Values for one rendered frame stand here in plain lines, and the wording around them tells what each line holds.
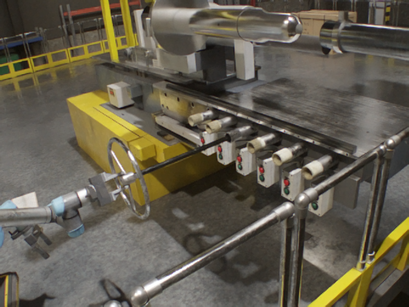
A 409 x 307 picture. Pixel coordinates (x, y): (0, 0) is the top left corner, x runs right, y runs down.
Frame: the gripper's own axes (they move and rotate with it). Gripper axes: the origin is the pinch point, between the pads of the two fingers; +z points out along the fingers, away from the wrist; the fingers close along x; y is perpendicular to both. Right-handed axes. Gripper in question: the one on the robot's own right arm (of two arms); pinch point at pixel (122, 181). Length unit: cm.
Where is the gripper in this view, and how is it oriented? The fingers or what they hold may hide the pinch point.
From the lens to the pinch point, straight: 157.3
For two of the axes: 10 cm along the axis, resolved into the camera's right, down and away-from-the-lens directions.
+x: 3.7, 9.3, 0.4
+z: 8.1, -3.4, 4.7
